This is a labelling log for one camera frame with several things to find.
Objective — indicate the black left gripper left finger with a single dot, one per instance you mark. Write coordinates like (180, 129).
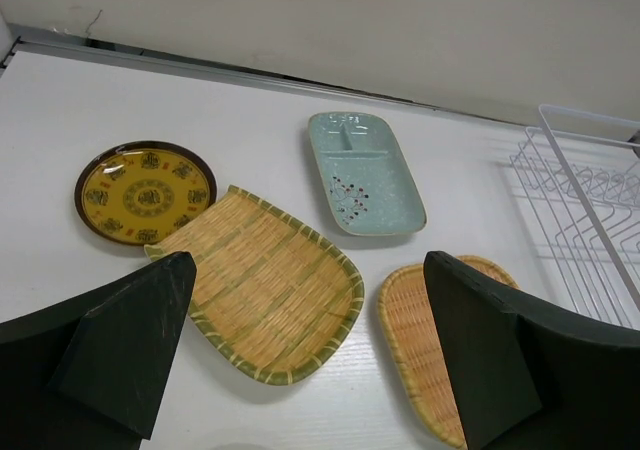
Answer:
(90, 372)

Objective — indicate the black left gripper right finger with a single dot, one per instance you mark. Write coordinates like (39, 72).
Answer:
(528, 374)

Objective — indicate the green-rimmed bamboo tray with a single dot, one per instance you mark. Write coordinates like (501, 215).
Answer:
(272, 295)

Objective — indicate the light blue divided plate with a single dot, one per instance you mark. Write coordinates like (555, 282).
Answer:
(367, 181)

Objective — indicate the orange square woven tray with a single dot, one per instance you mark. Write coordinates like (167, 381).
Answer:
(409, 328)

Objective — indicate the yellow brown round plate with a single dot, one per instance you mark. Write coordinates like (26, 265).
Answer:
(139, 193)

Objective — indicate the white wire dish rack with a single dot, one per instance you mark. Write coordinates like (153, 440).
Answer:
(576, 179)

